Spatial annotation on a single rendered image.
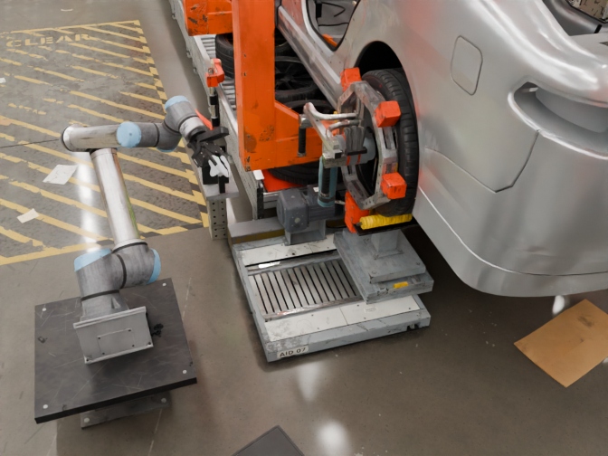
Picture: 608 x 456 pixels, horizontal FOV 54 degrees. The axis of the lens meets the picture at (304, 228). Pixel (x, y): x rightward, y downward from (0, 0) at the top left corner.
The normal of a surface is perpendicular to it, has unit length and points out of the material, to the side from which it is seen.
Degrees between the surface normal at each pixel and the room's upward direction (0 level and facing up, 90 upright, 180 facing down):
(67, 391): 0
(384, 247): 90
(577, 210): 89
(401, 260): 0
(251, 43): 90
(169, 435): 0
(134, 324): 90
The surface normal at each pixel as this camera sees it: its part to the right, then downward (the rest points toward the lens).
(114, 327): 0.36, 0.59
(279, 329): 0.03, -0.78
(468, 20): -0.94, 0.03
